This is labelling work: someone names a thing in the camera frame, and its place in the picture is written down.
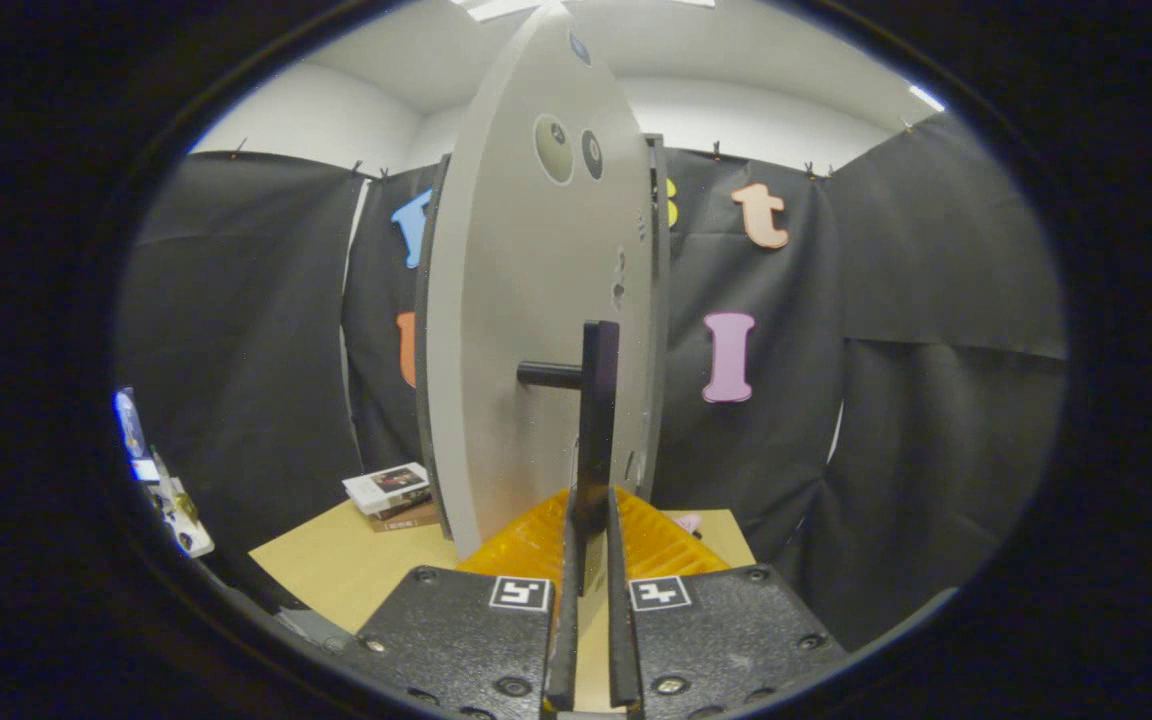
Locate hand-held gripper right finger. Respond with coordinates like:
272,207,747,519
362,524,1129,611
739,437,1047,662
604,487,849,716

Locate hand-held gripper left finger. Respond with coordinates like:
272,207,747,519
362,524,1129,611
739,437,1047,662
356,487,582,719

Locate grey shoe cabinet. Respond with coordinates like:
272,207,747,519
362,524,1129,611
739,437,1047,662
641,133,674,501

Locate brown book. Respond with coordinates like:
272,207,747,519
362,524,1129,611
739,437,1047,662
371,503,442,533

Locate dark book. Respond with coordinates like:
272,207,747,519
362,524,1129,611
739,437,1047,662
371,490,434,521

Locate white book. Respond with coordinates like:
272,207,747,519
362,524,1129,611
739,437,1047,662
342,462,432,516

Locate white cluttered object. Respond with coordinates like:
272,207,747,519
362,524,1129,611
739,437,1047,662
131,450,215,559

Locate black backdrop cloth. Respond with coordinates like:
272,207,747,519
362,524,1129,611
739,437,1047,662
116,110,1067,651

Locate large ceiling light panel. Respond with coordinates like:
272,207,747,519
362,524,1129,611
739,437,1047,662
456,0,717,23

